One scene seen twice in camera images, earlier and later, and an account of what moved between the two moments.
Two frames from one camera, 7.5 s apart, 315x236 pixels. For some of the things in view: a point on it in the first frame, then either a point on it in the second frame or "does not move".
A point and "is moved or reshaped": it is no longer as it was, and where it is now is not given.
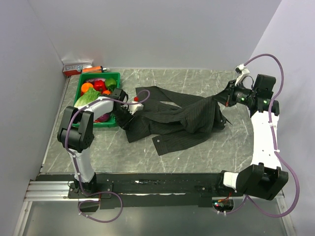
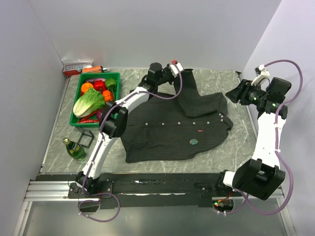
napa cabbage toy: [89, 96] does not move
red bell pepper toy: [100, 85] does not move
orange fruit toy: [85, 86] does not move
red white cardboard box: [74, 67] does not move
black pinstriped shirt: [173, 122] is moved or reshaped
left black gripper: [123, 124] → [168, 69]
